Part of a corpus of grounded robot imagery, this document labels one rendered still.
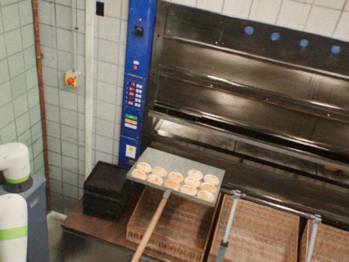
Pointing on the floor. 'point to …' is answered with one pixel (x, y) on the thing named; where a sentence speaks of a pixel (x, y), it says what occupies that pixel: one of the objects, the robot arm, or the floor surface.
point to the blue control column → (139, 53)
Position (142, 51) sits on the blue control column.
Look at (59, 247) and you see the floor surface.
